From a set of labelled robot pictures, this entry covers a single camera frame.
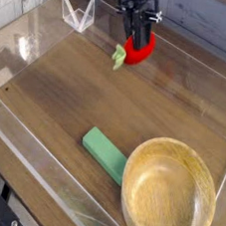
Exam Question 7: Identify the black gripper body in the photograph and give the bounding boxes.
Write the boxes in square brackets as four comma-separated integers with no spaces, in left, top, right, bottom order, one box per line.
[116,0,162,23]

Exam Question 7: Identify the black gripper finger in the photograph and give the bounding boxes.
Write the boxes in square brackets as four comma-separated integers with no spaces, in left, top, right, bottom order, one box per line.
[131,11,152,50]
[123,10,134,38]

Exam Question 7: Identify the red plush strawberry toy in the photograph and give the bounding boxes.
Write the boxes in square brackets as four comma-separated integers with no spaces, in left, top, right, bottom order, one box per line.
[112,33,156,71]

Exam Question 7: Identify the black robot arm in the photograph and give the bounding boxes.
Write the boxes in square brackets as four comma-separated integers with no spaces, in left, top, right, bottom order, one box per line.
[116,0,162,50]

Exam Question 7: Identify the green rectangular block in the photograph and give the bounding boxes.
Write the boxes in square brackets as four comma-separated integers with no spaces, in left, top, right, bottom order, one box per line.
[82,126,126,185]

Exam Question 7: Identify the wooden bowl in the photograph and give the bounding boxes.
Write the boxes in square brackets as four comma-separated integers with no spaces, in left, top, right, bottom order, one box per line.
[120,137,216,226]

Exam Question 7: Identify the clear acrylic back wall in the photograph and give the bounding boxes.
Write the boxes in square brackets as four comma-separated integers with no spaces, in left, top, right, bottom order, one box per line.
[89,0,226,138]

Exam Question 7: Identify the clear acrylic wall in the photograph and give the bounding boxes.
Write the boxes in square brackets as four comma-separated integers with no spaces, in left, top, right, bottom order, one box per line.
[0,100,121,226]
[89,0,226,138]
[0,0,73,88]

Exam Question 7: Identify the clear acrylic left wall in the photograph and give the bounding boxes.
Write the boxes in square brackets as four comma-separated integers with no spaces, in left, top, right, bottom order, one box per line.
[0,0,73,88]

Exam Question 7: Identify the clear acrylic front wall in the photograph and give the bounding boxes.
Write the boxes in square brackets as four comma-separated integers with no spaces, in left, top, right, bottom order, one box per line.
[0,100,121,226]

